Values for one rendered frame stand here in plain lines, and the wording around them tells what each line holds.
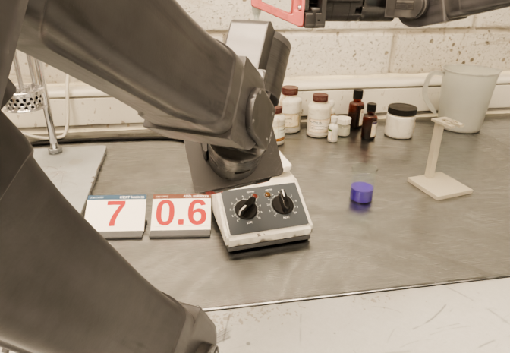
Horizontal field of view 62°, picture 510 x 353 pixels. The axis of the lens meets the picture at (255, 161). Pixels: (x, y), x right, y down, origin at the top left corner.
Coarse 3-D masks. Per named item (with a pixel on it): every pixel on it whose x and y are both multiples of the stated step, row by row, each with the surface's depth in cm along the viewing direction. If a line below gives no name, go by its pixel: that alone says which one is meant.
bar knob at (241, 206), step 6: (252, 198) 60; (240, 204) 61; (246, 204) 59; (252, 204) 60; (240, 210) 59; (246, 210) 59; (252, 210) 61; (240, 216) 60; (246, 216) 60; (252, 216) 60
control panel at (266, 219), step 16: (224, 192) 62; (240, 192) 62; (256, 192) 63; (272, 192) 63; (288, 192) 64; (272, 208) 62; (240, 224) 59; (256, 224) 60; (272, 224) 60; (288, 224) 61; (304, 224) 61
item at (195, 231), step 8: (152, 216) 64; (152, 224) 64; (152, 232) 63; (160, 232) 63; (168, 232) 63; (176, 232) 63; (184, 232) 63; (192, 232) 63; (200, 232) 63; (208, 232) 63
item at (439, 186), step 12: (432, 120) 76; (444, 120) 75; (432, 144) 78; (432, 156) 78; (432, 168) 79; (408, 180) 80; (420, 180) 79; (432, 180) 79; (444, 180) 79; (432, 192) 75; (444, 192) 75; (456, 192) 75; (468, 192) 76
